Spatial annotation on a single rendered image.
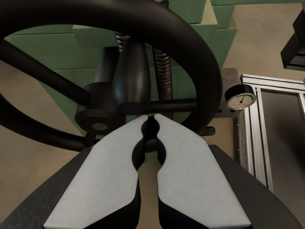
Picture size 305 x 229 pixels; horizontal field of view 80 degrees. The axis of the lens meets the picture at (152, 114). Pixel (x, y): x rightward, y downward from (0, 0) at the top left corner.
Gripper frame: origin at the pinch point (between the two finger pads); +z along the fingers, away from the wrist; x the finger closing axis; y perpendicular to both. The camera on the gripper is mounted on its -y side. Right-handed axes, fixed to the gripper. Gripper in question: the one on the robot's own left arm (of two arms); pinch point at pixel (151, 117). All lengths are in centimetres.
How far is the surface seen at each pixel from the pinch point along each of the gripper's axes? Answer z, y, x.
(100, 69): 13.7, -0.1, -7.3
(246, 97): 26.8, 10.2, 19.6
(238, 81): 37.8, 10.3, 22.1
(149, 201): 50, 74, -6
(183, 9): 13.0, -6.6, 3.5
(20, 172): 62, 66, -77
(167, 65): 14.4, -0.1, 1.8
